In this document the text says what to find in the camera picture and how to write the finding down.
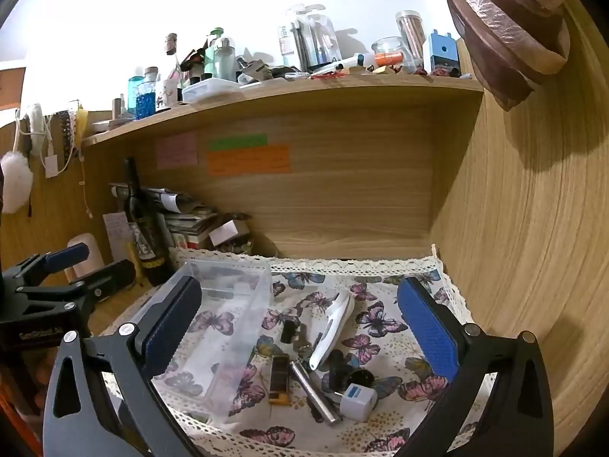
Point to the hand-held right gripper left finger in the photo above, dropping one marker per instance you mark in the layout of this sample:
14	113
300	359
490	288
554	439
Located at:
171	323

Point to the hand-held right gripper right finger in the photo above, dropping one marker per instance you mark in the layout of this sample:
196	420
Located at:
428	333

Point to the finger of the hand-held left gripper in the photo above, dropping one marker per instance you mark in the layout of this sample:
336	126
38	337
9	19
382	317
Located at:
66	254
114	278

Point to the clear plastic box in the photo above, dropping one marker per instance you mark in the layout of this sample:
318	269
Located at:
223	323

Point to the black amber perfume bottle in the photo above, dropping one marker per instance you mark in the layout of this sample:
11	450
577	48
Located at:
279	376

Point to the cream mug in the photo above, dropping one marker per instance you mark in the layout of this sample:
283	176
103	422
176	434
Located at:
96	258

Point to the white paper note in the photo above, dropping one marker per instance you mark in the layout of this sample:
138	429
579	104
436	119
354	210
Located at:
116	238

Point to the dark wine bottle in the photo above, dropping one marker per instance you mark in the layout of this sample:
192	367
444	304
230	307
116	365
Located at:
147	243

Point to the butterfly printed lace cloth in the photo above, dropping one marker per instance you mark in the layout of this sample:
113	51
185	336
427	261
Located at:
371	290

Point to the round black compact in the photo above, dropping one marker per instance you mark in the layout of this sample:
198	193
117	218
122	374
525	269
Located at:
362	377

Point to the white hanging tag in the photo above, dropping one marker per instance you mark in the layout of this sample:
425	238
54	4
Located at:
54	166

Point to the white fluffy pompom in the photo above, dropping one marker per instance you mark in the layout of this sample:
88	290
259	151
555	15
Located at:
16	181

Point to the stack of books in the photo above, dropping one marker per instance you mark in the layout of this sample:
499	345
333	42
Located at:
190	223

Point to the black cylinder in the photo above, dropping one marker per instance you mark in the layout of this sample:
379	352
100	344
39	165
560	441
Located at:
338	366

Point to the white plastic handheld device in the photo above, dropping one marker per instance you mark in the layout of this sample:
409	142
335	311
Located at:
333	323

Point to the small white box blue label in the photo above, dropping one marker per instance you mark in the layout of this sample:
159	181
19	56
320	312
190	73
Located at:
359	402

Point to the small container of coins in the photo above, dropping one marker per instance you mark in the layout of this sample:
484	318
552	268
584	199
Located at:
238	247

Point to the small white cardboard box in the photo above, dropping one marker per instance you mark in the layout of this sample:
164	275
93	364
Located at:
222	233

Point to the black lipstick tube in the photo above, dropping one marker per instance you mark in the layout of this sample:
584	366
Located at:
288	332

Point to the lace ribbon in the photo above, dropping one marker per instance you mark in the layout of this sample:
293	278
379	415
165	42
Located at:
64	128

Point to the silver metal tube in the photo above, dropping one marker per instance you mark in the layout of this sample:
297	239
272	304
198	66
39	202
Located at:
316	395

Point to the yellow hanging card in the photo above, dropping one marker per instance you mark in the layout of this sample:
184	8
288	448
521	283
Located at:
82	123

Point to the pink sticky note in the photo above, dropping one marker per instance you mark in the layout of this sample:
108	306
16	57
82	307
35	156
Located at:
177	151

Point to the blue liquid bottle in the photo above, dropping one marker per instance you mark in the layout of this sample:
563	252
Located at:
142	100

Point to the orange sticky note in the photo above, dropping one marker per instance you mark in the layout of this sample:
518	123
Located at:
247	160

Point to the green sticky note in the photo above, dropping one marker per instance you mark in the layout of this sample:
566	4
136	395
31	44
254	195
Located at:
238	142

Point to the white printed cup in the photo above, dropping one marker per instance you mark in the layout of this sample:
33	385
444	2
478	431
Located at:
167	94

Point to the clear flat plastic case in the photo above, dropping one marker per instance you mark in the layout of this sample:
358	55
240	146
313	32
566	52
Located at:
209	90

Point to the clear frosted bottle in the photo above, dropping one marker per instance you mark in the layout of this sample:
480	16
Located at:
226	59

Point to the green spray bottle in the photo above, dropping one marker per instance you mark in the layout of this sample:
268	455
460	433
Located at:
212	52

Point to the silver metal tool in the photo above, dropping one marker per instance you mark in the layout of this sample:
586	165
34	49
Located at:
252	70

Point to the orange tube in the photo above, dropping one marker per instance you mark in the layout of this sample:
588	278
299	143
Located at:
388	59

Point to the blue plastic box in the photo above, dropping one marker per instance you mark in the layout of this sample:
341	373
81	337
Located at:
442	54

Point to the white tube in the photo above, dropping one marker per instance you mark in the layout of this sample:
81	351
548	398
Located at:
354	61

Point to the glass jar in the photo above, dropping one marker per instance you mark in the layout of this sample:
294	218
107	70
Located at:
386	46

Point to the clear canister brown sticks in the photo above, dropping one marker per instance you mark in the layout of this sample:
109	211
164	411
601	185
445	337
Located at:
411	33

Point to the clear blister pack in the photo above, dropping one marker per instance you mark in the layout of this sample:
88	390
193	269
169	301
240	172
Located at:
309	38

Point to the brown bag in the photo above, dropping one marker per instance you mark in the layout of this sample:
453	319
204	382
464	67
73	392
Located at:
504	24

